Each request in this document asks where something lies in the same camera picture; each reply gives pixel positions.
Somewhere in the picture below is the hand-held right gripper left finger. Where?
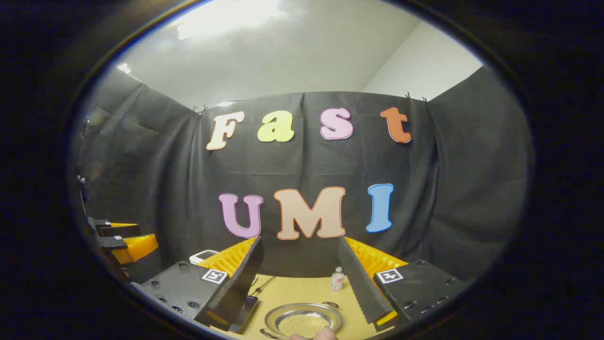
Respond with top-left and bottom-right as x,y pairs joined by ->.
128,235 -> 266,333

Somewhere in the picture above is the white toaster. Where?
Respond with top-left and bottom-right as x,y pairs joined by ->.
189,249 -> 220,265

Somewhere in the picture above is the black power cable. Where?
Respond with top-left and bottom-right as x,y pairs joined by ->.
249,276 -> 277,298

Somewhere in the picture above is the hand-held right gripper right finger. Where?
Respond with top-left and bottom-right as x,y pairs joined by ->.
336,235 -> 473,332

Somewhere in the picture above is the black induction cooktop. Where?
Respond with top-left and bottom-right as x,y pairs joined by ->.
230,295 -> 259,334

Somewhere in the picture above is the stainless steel pot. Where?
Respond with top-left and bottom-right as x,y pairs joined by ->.
260,301 -> 344,340

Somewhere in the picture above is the black backdrop cloth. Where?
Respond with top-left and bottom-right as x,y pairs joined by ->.
71,64 -> 536,284

